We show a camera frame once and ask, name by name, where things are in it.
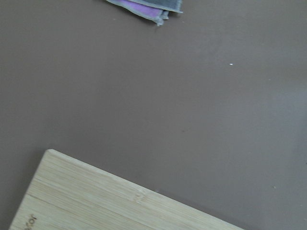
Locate grey folded cloth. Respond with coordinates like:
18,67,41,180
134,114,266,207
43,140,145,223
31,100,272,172
107,0,183,26

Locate wooden cutting board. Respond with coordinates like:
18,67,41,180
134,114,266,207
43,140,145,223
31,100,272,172
10,149,236,230

